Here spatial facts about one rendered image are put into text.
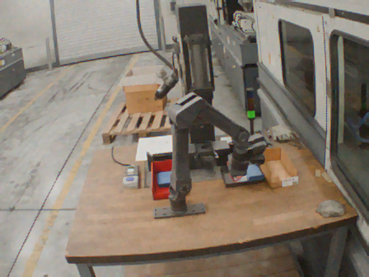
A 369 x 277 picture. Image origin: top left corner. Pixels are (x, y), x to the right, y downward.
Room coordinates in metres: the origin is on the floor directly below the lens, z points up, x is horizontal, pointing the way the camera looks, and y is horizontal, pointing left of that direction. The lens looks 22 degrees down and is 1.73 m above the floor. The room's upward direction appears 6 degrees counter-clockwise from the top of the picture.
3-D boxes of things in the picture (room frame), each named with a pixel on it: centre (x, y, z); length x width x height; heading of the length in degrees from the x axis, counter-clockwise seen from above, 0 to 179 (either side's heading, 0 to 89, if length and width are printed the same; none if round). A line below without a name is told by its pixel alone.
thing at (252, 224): (1.55, -0.06, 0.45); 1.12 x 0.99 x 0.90; 92
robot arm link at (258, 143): (1.40, -0.24, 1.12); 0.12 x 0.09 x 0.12; 107
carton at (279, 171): (1.52, -0.39, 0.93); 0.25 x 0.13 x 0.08; 2
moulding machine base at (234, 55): (7.40, -1.36, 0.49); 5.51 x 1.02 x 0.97; 178
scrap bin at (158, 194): (1.54, 0.10, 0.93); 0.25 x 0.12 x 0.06; 2
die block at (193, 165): (1.71, -0.10, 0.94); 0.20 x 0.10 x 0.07; 92
